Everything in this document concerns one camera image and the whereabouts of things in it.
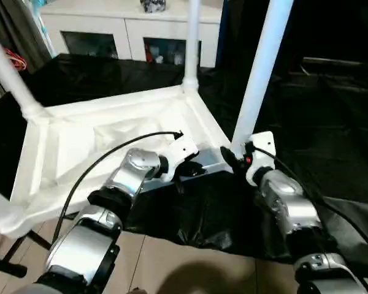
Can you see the white plastic table leg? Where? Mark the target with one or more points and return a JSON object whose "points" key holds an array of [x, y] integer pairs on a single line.
{"points": [[260, 70], [1, 208], [192, 39], [12, 76]]}

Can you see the white plastic table top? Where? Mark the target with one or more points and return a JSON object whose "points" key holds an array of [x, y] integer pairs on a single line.
{"points": [[110, 122]]}

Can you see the black plastic mat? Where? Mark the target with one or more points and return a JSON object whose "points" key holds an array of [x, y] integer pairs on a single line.
{"points": [[325, 137]]}

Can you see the red bottle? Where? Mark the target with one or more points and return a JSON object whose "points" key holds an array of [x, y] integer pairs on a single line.
{"points": [[148, 53]]}

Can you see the large black box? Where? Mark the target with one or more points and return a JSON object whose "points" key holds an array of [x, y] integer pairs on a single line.
{"points": [[242, 30]]}

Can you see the black flat monitor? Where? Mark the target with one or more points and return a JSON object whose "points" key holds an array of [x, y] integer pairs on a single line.
{"points": [[343, 65]]}

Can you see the white cabinet with glass doors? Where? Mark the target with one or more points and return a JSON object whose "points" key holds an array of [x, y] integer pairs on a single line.
{"points": [[125, 27]]}

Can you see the black tangled bundle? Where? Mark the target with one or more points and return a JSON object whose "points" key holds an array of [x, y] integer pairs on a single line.
{"points": [[153, 6]]}

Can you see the grey curtain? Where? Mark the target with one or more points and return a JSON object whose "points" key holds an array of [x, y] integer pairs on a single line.
{"points": [[24, 30]]}

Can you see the black folding table frame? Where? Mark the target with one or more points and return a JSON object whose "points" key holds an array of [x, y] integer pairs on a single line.
{"points": [[18, 254]]}

